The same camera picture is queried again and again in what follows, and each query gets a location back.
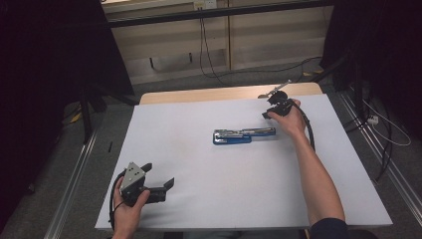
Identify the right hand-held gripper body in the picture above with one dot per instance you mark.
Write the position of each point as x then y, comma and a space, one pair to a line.
280, 99

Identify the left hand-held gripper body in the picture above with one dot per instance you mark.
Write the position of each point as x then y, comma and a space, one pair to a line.
132, 177

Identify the small grey staple strip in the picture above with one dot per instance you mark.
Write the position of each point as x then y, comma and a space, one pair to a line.
262, 96

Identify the blue stapler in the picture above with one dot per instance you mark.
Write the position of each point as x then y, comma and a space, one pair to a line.
232, 141

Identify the person's right hand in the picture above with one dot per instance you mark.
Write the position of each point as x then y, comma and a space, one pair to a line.
292, 122

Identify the person's left hand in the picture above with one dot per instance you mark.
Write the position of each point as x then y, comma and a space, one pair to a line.
127, 219

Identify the yellow floor tape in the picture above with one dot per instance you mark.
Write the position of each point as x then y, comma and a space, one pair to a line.
317, 72
76, 118

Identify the white table cover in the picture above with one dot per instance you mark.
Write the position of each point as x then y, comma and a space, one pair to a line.
215, 186

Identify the wooden table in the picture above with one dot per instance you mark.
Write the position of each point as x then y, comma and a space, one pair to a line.
199, 94

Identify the black metal stand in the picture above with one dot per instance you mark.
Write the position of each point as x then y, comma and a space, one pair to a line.
360, 93
87, 116

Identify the white power strip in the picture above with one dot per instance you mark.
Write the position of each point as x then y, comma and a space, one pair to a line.
373, 119

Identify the beige wooden cabinet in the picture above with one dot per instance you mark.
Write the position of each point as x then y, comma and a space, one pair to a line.
172, 36

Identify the dark curtain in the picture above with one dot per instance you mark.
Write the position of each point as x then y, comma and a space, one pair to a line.
40, 66
391, 40

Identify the black metal crossbar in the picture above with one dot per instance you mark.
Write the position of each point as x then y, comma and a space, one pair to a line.
166, 18

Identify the aluminium floor rail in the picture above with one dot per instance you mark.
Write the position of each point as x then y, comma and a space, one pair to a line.
398, 179
71, 189

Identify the white wall socket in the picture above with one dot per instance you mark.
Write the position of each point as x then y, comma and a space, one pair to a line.
209, 4

